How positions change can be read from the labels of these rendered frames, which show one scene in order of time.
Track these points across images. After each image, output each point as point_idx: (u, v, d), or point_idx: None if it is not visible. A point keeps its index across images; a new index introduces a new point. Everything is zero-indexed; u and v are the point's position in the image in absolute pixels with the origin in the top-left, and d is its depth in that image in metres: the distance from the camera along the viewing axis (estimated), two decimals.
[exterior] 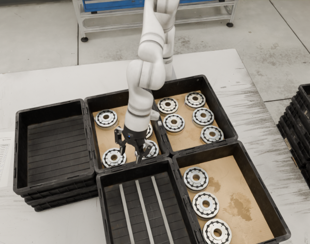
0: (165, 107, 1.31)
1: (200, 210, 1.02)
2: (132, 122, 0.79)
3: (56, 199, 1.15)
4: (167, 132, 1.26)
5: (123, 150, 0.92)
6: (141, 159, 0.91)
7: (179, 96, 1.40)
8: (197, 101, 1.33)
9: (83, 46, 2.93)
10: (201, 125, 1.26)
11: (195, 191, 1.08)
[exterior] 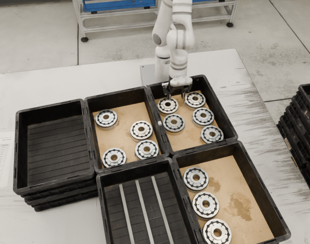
0: (165, 107, 1.31)
1: (200, 210, 1.02)
2: None
3: (56, 199, 1.15)
4: (167, 132, 1.26)
5: (181, 92, 1.27)
6: (167, 96, 1.26)
7: (179, 96, 1.40)
8: (197, 101, 1.33)
9: (83, 46, 2.93)
10: (201, 125, 1.26)
11: (195, 191, 1.08)
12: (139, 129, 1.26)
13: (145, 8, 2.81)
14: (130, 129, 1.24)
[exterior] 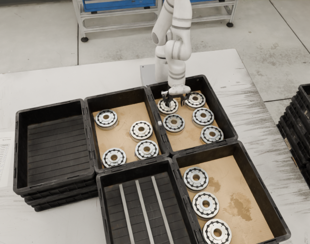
0: (165, 108, 1.31)
1: (200, 210, 1.02)
2: None
3: (56, 199, 1.15)
4: (167, 132, 1.26)
5: (180, 100, 1.30)
6: (167, 104, 1.30)
7: None
8: (197, 101, 1.33)
9: (83, 46, 2.93)
10: (201, 125, 1.26)
11: (195, 191, 1.08)
12: (139, 129, 1.26)
13: (145, 8, 2.81)
14: (130, 129, 1.24)
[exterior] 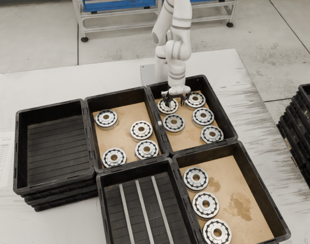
0: (165, 108, 1.31)
1: (200, 210, 1.02)
2: None
3: (56, 199, 1.15)
4: (167, 132, 1.26)
5: (180, 100, 1.30)
6: (167, 104, 1.30)
7: None
8: (197, 101, 1.33)
9: (83, 46, 2.93)
10: (201, 125, 1.26)
11: (195, 191, 1.08)
12: (139, 129, 1.26)
13: (145, 8, 2.81)
14: (130, 129, 1.24)
